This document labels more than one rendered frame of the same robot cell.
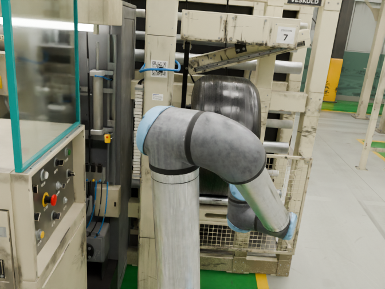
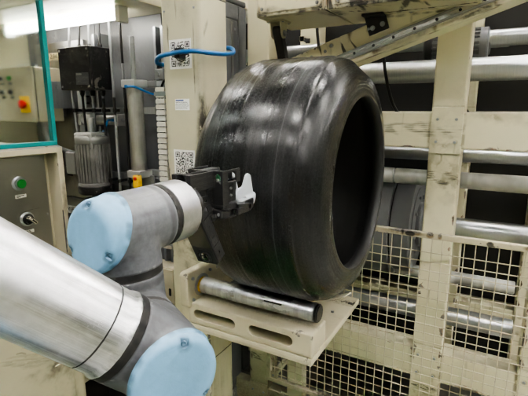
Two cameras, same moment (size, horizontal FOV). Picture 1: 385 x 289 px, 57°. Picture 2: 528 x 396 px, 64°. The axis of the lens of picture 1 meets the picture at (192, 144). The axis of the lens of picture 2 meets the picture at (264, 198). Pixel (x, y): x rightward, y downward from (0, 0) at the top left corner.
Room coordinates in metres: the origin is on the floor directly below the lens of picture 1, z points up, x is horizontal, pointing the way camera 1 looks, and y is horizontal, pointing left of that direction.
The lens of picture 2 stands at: (0.76, -0.60, 1.37)
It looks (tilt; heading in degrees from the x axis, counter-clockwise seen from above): 12 degrees down; 31
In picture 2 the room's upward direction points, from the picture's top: straight up
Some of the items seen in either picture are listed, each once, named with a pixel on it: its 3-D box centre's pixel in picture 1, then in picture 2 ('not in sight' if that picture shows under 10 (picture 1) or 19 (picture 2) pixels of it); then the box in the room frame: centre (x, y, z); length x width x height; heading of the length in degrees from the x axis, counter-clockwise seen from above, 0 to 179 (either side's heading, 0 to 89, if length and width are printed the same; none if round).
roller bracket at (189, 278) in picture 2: not in sight; (227, 266); (1.74, 0.10, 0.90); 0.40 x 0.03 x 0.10; 1
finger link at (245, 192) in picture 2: not in sight; (247, 188); (1.40, -0.19, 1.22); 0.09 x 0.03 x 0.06; 1
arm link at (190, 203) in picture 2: not in sight; (169, 210); (1.21, -0.17, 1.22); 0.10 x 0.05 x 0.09; 91
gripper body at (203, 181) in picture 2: not in sight; (204, 196); (1.29, -0.17, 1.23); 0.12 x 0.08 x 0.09; 1
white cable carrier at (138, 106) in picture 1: (139, 132); (170, 170); (1.68, 0.27, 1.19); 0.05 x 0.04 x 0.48; 1
